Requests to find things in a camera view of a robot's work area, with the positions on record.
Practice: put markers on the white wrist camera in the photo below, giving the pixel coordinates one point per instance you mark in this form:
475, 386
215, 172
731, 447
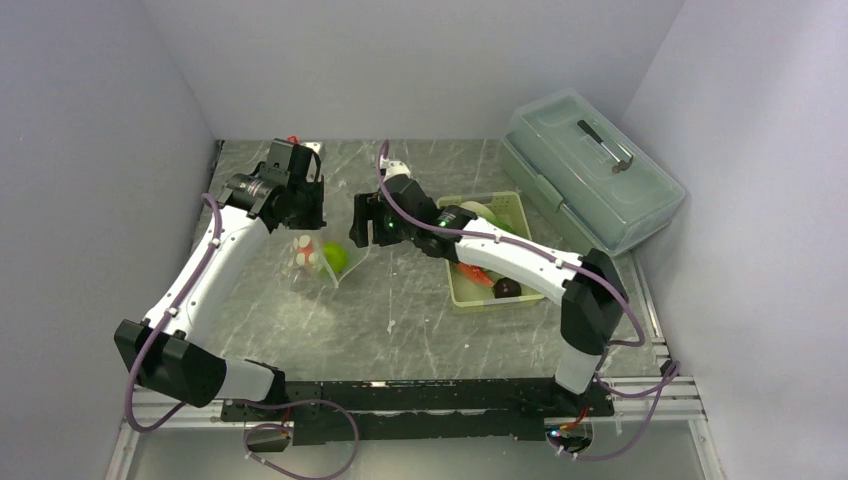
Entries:
313, 150
392, 168

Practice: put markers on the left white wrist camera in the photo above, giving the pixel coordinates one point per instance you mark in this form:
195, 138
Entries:
313, 150

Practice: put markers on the orange peach toy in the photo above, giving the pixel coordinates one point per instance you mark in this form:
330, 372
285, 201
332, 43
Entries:
304, 251

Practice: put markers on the red watermelon slice toy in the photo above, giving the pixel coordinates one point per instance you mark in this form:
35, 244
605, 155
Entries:
475, 275

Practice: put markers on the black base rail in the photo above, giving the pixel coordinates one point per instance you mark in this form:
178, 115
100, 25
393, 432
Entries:
334, 411

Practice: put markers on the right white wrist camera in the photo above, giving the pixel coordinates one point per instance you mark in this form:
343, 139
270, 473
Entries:
392, 168

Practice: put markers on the green cabbage toy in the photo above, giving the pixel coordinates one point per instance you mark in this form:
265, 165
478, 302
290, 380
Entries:
486, 213

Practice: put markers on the clear lidded storage box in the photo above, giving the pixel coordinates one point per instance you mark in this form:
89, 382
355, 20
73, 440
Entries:
568, 176

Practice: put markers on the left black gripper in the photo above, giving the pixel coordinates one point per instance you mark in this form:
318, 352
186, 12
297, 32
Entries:
315, 219

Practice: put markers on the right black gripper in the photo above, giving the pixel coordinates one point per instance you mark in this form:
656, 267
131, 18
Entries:
370, 206

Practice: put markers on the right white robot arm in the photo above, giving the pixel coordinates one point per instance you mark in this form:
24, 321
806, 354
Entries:
586, 287

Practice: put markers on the green toy apple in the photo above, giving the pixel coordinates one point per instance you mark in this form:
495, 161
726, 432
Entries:
336, 256

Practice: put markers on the dark purple mangosteen toy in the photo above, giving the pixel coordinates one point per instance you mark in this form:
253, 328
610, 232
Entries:
506, 288

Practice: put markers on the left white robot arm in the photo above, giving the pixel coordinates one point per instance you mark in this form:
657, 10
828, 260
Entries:
165, 351

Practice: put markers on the clear dotted zip bag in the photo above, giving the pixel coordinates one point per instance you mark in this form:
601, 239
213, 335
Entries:
320, 270

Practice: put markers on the pale green plastic basket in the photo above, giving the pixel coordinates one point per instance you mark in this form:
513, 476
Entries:
468, 295

